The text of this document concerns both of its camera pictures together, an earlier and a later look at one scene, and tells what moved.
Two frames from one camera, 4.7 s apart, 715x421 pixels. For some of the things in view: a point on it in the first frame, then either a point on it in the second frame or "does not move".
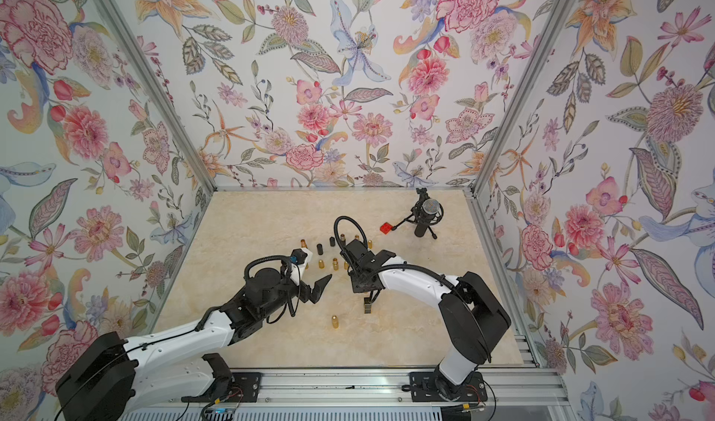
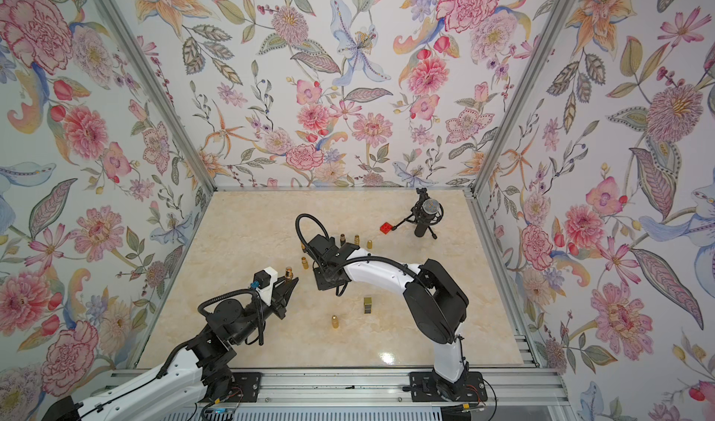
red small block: x=385 y=228 does not move
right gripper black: x=357 y=286 -> x=321 y=280
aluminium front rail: x=517 y=387 does not move
